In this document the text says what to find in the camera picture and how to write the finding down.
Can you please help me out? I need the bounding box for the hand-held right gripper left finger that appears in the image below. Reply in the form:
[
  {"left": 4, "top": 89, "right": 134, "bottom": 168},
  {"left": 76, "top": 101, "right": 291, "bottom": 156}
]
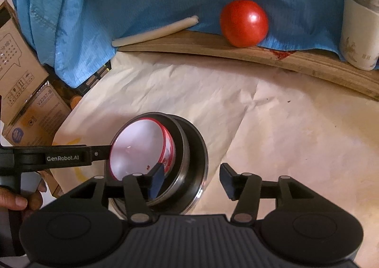
[{"left": 38, "top": 164, "right": 166, "bottom": 224}]

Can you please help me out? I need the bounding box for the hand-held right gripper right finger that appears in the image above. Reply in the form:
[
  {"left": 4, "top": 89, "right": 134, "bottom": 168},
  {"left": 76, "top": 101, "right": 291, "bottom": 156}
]
[{"left": 219, "top": 163, "right": 347, "bottom": 224}]

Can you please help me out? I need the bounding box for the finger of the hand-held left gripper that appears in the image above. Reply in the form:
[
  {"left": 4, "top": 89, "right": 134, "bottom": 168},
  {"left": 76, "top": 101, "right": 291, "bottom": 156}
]
[{"left": 88, "top": 144, "right": 113, "bottom": 165}]

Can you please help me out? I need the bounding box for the steel bowl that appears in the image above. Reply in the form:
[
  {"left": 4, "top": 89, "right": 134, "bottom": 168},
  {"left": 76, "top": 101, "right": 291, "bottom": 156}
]
[{"left": 118, "top": 112, "right": 190, "bottom": 206}]

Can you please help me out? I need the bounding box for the white bowl with red rim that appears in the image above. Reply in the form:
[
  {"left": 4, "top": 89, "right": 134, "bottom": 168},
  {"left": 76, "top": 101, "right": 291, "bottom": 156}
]
[{"left": 109, "top": 118, "right": 177, "bottom": 181}]

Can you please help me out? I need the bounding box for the person's left hand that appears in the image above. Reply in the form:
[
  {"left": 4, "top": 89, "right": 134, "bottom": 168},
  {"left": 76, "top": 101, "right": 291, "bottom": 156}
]
[{"left": 0, "top": 181, "right": 48, "bottom": 222}]

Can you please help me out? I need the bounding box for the brown cardboard piece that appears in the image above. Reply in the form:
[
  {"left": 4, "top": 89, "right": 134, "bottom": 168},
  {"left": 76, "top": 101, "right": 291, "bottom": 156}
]
[{"left": 38, "top": 169, "right": 64, "bottom": 198}]

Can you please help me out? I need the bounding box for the cream paper sheet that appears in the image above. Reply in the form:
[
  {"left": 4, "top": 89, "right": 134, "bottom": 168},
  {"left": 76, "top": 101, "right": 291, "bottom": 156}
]
[{"left": 38, "top": 50, "right": 379, "bottom": 268}]

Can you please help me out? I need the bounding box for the black yellow-marked object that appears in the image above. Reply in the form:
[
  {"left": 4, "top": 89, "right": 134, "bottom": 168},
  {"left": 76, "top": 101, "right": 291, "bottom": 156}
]
[{"left": 77, "top": 60, "right": 112, "bottom": 94}]

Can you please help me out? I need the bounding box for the large cardboard box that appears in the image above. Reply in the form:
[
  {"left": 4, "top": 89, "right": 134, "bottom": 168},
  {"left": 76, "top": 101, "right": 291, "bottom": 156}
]
[{"left": 0, "top": 0, "right": 50, "bottom": 126}]

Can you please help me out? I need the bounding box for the white candle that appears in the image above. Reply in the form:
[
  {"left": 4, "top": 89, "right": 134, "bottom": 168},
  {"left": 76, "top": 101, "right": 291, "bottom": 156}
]
[{"left": 112, "top": 15, "right": 199, "bottom": 47}]

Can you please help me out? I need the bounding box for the wooden tray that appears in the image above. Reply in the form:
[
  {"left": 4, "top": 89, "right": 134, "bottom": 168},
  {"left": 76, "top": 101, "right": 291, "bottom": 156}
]
[{"left": 117, "top": 29, "right": 379, "bottom": 101}]

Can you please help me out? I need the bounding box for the red tomato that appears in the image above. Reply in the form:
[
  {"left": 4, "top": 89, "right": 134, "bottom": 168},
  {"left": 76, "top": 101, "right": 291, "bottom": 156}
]
[{"left": 220, "top": 0, "right": 269, "bottom": 48}]

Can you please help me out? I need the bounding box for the white tumbler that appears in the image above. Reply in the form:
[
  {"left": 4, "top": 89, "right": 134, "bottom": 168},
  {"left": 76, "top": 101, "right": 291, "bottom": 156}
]
[{"left": 338, "top": 0, "right": 379, "bottom": 71}]

